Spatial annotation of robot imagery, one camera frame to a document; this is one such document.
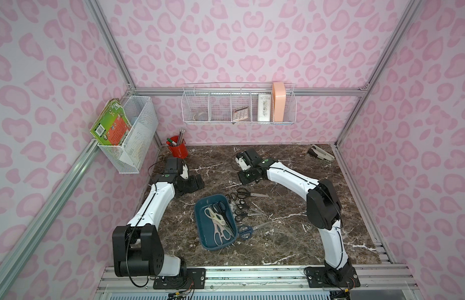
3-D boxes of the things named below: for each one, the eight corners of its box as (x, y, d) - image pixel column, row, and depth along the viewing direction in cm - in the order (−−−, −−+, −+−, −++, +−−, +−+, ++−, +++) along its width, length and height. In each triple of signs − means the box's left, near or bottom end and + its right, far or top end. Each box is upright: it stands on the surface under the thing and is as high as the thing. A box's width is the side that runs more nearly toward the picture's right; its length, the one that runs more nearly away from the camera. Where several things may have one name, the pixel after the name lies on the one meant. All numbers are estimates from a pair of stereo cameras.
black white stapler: (306, 152, 119) (307, 149, 117) (312, 147, 122) (313, 143, 119) (328, 165, 112) (330, 162, 110) (333, 159, 115) (335, 156, 113)
